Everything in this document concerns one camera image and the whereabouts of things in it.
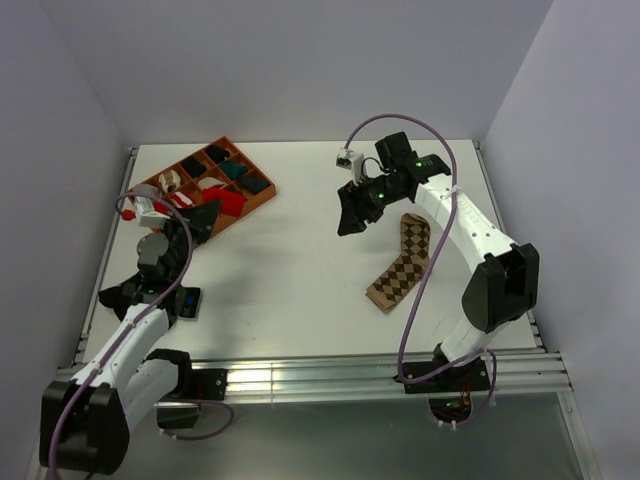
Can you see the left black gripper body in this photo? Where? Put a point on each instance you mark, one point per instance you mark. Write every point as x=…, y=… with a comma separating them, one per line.
x=177, y=236

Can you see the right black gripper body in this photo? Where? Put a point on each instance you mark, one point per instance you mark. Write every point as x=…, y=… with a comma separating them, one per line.
x=371, y=195

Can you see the beige argyle sock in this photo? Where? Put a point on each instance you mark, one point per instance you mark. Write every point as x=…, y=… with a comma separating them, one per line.
x=407, y=270

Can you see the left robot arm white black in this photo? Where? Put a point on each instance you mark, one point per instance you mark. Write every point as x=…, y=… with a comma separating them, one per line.
x=86, y=421

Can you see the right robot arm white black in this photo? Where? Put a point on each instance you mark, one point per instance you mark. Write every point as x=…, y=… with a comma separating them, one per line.
x=503, y=283

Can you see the black blue patterned sock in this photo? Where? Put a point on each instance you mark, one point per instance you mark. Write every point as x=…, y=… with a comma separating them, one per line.
x=183, y=302

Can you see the red white striped sock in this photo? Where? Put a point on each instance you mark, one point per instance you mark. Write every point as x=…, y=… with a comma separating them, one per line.
x=181, y=200

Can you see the grey rolled sock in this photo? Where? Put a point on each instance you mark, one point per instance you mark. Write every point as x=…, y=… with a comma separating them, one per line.
x=147, y=189

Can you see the beige brown rolled sock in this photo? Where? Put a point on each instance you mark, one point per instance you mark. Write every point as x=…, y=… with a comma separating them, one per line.
x=169, y=181

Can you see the white red rolled sock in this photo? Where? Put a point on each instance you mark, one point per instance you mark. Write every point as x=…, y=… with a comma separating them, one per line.
x=210, y=182

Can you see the black rolled sock middle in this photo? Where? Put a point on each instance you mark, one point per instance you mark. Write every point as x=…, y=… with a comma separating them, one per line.
x=193, y=167

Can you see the black rolled sock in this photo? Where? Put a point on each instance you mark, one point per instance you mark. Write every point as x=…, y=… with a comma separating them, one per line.
x=217, y=154
x=193, y=167

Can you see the orange divided sock tray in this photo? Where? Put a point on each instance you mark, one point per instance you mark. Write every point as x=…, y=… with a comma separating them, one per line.
x=156, y=159

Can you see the dark green rolled sock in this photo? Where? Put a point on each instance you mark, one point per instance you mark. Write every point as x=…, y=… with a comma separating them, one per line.
x=254, y=185

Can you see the teal rolled sock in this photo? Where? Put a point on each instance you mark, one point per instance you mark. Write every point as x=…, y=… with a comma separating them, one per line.
x=234, y=171

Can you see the black rolled sock far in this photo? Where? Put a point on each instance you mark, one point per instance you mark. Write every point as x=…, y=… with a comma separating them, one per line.
x=217, y=154

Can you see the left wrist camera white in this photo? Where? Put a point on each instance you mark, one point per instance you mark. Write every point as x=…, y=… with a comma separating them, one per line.
x=143, y=211

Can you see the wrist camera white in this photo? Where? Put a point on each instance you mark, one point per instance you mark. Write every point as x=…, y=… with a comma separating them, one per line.
x=352, y=161
x=143, y=211

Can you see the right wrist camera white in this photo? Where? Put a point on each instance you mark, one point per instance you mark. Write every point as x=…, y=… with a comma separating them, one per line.
x=352, y=161

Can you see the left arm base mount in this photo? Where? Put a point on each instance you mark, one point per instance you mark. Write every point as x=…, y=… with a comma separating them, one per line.
x=175, y=413

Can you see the aluminium rail frame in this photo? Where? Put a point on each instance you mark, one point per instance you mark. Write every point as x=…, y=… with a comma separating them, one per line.
x=284, y=312

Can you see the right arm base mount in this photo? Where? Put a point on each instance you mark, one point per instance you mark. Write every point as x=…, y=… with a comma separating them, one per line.
x=450, y=392

